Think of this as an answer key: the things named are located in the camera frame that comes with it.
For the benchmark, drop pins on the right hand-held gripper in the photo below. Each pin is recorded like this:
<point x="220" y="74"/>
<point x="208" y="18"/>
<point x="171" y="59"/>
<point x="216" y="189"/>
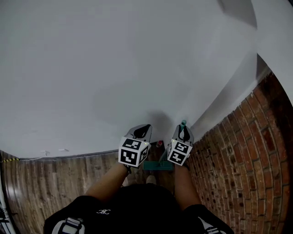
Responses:
<point x="178" y="153"/>

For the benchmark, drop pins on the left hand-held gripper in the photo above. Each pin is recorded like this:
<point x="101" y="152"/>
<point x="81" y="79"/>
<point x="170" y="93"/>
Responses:
<point x="129" y="156"/>

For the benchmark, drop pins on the person's right forearm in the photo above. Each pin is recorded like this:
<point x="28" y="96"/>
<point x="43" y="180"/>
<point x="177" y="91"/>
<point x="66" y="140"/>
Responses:
<point x="185" y="187"/>

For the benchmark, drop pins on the person's left forearm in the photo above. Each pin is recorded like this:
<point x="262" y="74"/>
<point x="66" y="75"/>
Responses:
<point x="107" y="180"/>

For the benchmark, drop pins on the plastic bottle with red cap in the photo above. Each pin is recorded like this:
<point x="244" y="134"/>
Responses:
<point x="159" y="144"/>

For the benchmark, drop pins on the beige shoe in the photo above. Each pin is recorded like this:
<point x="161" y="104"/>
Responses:
<point x="151" y="179"/>

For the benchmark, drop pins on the black skirting board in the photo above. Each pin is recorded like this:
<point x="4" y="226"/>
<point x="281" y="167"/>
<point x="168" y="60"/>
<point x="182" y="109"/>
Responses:
<point x="75" y="155"/>

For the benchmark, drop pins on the person's black clothing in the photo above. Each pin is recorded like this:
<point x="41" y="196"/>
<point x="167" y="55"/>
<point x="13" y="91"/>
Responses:
<point x="137" y="212"/>

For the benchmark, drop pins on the white and navy chest pack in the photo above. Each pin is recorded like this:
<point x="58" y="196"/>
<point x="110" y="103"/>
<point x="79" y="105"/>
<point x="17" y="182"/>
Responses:
<point x="68" y="226"/>

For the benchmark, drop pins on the white wall socket with plug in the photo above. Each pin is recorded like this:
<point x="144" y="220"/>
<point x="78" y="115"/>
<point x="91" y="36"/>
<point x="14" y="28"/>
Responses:
<point x="45" y="152"/>

